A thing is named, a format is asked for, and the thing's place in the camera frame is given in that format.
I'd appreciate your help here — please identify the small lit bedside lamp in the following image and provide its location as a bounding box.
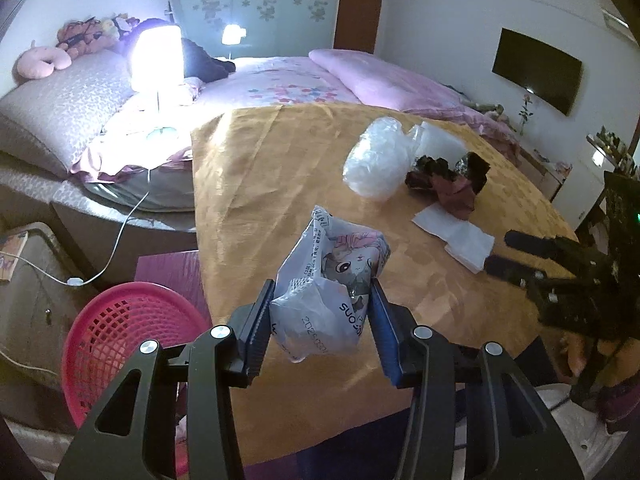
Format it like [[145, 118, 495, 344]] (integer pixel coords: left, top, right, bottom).
[[221, 24, 247, 59]]

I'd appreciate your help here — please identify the white paper napkin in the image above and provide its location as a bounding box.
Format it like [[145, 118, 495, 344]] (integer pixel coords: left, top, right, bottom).
[[444, 224, 496, 275], [412, 204, 473, 238]]

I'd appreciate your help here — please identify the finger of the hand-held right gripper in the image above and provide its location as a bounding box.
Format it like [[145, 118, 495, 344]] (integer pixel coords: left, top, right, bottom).
[[483, 254, 548, 288], [504, 229, 583, 263]]

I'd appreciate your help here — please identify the black wall television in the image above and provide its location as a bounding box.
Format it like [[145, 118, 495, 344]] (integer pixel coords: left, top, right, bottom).
[[492, 28, 583, 116]]

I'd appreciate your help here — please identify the white printed plastic bag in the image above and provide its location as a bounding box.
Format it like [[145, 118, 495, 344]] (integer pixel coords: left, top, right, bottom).
[[270, 205, 392, 363]]

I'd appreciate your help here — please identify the clear crumpled plastic bag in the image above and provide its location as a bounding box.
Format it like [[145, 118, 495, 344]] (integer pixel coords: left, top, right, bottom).
[[342, 116, 416, 203]]

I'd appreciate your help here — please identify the grey patterned headboard cushion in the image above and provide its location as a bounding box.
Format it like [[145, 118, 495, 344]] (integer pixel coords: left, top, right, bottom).
[[0, 52, 136, 178]]

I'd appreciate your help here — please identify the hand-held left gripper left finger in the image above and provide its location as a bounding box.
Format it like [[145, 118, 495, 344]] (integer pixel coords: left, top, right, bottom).
[[55, 279, 277, 480]]

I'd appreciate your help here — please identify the translucent white plastic bag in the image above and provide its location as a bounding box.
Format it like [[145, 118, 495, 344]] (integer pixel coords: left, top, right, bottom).
[[410, 121, 468, 166]]

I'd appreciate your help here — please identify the grey upholstered bed frame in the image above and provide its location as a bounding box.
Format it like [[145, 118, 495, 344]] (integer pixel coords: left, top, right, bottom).
[[0, 150, 201, 286]]

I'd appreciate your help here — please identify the floral sliding door wardrobe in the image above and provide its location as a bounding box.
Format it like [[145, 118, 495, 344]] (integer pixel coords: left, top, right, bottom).
[[178, 0, 343, 58]]

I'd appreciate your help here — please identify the purple box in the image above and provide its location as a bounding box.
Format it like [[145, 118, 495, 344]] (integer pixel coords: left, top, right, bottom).
[[135, 250, 213, 321]]

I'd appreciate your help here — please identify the pink quilt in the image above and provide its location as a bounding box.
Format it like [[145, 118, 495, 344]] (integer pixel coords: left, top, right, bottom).
[[308, 49, 521, 156]]

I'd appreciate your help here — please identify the white low cabinet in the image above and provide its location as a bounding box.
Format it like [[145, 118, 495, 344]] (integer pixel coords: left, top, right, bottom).
[[515, 137, 573, 201]]

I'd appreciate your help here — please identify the pink neck pillow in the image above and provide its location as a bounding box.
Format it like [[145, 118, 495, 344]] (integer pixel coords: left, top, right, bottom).
[[14, 42, 72, 81]]

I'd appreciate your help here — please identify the lit white table lamp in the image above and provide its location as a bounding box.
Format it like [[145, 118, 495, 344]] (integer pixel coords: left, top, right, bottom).
[[130, 25, 183, 142]]

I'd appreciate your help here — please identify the potted plant decoration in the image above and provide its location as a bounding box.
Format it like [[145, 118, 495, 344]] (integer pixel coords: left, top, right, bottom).
[[587, 130, 640, 171]]

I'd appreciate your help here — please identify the pink floral bedsheet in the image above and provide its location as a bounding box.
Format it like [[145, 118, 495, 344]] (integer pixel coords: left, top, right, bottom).
[[70, 55, 361, 181]]

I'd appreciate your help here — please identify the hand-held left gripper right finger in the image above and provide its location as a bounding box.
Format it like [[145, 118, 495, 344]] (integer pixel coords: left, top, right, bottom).
[[366, 277, 586, 480]]

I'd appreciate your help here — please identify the brown wooden door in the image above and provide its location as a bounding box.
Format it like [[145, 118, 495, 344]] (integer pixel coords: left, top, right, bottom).
[[334, 0, 386, 56]]

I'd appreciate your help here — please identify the orange plush toy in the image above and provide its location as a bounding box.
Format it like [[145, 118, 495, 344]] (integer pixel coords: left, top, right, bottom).
[[56, 20, 118, 56]]

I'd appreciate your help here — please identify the white lamp cable with switch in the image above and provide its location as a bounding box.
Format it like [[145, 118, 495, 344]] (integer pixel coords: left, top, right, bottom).
[[0, 167, 153, 288]]

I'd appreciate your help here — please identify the pink plastic wastebasket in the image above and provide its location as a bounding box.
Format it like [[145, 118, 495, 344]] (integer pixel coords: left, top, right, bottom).
[[61, 282, 216, 478]]

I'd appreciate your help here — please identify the grey upholstered nightstand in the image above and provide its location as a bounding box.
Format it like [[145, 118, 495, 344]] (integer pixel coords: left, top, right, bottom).
[[0, 220, 101, 411]]

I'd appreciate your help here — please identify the single rose stem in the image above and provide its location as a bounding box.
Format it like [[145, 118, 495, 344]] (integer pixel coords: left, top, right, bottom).
[[517, 92, 533, 134]]

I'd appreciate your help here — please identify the purple and yellow plush toy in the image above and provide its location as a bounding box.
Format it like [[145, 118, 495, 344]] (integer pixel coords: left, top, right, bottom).
[[100, 14, 140, 41]]

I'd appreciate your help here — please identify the dark purple clothing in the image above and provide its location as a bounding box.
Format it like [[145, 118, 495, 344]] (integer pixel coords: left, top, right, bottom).
[[135, 19, 237, 81]]

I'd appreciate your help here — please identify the black plastic bag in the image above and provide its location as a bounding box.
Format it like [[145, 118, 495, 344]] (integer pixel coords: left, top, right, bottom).
[[405, 155, 476, 221]]

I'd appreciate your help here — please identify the white charger cable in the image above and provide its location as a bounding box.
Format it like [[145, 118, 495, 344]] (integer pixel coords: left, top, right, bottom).
[[0, 349, 62, 377]]

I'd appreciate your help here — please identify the colourful book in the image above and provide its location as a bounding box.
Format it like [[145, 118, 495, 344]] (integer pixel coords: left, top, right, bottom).
[[0, 232, 29, 283]]

